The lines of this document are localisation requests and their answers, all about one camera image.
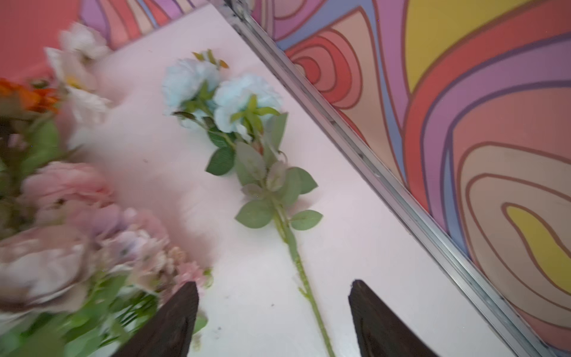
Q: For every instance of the white green flower bunch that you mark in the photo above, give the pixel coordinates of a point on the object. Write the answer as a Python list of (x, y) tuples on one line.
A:
[(79, 273)]

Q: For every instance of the pale teal flower stem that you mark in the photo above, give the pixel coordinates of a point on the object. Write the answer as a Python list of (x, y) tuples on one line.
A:
[(243, 117)]

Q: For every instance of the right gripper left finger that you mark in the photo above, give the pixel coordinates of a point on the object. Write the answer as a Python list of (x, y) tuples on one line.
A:
[(169, 332)]

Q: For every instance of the orange flower stem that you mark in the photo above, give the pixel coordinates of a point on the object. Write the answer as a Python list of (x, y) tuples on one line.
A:
[(29, 136)]

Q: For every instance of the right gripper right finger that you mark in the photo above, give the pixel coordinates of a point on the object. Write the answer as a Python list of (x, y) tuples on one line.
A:
[(379, 331)]

